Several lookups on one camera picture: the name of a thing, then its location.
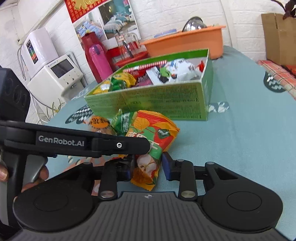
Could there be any white cartoon snack bag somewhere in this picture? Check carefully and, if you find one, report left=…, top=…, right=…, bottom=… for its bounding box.
left=146, top=58, right=205, bottom=85

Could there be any white water dispenser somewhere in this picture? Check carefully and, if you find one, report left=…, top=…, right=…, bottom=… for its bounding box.
left=27, top=55, right=84, bottom=113

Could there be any brown cardboard box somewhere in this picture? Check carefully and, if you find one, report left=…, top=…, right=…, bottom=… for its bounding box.
left=261, top=13, right=296, bottom=65

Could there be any green white snack packet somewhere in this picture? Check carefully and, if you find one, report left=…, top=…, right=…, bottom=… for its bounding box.
left=110, top=109, right=135, bottom=136

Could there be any green cardboard box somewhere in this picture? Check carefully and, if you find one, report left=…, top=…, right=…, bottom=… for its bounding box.
left=84, top=49, right=214, bottom=121

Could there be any metal bowl in basin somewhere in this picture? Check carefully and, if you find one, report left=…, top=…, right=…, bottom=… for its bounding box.
left=182, top=16, right=207, bottom=32

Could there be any red thermos jug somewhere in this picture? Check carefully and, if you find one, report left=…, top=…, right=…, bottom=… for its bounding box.
left=82, top=32, right=107, bottom=83

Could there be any white water purifier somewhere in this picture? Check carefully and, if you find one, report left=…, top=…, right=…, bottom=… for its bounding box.
left=21, top=28, right=59, bottom=78

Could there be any large yellow snack bag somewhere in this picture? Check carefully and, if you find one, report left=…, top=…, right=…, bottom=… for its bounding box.
left=92, top=72, right=137, bottom=95

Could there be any bedding wall poster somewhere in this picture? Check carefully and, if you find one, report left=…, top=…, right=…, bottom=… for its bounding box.
left=65, top=0, right=141, bottom=49

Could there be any brown orange snack packet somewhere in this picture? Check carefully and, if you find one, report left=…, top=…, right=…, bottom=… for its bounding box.
left=83, top=115, right=116, bottom=136

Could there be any dark red potted plant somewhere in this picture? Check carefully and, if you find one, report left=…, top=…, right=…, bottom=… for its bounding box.
left=271, top=0, right=296, bottom=20

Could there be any person left hand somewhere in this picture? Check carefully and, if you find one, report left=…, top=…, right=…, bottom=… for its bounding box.
left=1, top=164, right=49, bottom=192

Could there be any red checkered snack bag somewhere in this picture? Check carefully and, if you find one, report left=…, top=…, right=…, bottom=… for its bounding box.
left=123, top=60, right=167, bottom=75

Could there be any pink thermos bottle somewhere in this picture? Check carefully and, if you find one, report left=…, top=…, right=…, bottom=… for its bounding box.
left=89, top=44, right=113, bottom=81

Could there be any small green snack packet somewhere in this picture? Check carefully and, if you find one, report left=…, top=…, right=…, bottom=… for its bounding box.
left=108, top=77, right=127, bottom=92

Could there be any orange leaf pattern snack bag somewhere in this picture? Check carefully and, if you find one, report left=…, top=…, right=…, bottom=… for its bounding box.
left=125, top=110, right=180, bottom=191

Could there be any orange plastic basin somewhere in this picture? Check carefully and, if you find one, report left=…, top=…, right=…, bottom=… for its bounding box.
left=141, top=26, right=225, bottom=59

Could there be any red plastic basket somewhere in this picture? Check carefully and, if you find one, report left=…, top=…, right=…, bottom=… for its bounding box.
left=115, top=51, right=149, bottom=68

